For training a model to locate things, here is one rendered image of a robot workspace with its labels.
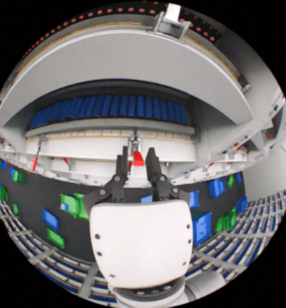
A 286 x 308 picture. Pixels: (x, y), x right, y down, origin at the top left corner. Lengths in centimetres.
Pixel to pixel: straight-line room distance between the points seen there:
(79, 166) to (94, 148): 24
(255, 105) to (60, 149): 42
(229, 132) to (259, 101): 10
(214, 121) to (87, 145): 31
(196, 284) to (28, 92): 32
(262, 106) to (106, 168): 50
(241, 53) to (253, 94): 12
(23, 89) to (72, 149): 17
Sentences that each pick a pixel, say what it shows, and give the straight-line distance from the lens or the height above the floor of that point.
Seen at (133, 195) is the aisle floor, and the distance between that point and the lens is 107.
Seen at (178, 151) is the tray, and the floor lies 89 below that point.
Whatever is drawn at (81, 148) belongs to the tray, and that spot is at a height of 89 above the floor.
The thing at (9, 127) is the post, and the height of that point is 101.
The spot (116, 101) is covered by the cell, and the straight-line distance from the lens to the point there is 23.
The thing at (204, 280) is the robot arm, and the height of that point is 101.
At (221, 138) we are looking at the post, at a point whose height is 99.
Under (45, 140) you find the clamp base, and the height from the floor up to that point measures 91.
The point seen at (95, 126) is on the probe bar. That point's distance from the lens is 20.
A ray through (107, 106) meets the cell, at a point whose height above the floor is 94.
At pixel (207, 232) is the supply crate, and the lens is 117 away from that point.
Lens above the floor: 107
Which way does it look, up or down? 63 degrees down
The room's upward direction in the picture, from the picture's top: 23 degrees clockwise
